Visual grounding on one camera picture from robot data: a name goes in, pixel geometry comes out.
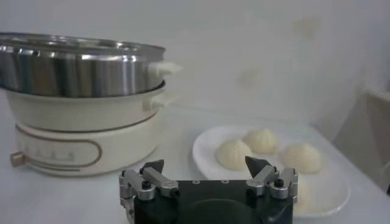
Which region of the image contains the white round plate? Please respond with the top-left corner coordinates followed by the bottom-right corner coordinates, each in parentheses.
top-left (191, 124), bottom-right (351, 219)

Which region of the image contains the cream electric cooker base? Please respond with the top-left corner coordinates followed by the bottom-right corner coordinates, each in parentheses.
top-left (5, 79), bottom-right (179, 178)

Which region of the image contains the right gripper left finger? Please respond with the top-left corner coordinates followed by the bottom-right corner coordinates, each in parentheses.
top-left (118, 158), bottom-right (180, 211)

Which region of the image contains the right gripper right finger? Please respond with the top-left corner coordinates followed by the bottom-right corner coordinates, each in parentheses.
top-left (244, 155), bottom-right (299, 204)

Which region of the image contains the white steamed baozi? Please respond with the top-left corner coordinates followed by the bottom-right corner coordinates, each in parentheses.
top-left (214, 138), bottom-right (254, 171)
top-left (282, 142), bottom-right (323, 175)
top-left (243, 127), bottom-right (280, 155)

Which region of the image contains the stainless steel steamer basket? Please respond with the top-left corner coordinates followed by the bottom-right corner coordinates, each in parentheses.
top-left (0, 32), bottom-right (183, 99)

